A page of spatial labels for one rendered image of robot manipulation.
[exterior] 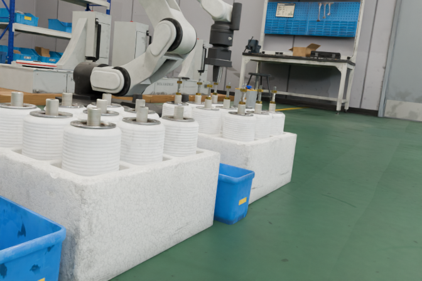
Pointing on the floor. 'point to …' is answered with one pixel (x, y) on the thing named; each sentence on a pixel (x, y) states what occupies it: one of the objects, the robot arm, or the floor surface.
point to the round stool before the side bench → (260, 81)
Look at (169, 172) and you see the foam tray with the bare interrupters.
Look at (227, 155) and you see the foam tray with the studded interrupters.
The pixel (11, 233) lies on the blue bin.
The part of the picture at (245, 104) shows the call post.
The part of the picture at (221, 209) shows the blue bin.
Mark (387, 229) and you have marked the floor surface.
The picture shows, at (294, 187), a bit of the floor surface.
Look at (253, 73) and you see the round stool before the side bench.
